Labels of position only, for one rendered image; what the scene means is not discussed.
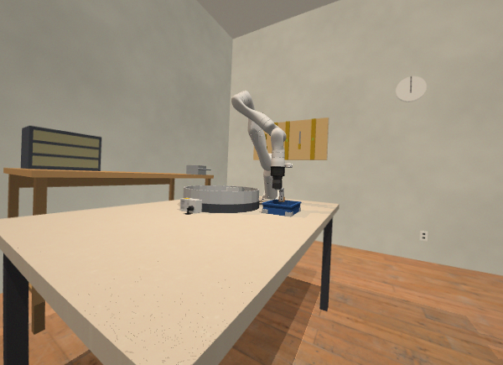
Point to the blue crate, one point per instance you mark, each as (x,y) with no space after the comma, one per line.
(287,208)

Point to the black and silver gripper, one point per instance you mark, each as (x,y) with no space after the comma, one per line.
(278,171)

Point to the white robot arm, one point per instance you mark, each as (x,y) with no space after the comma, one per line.
(257,123)

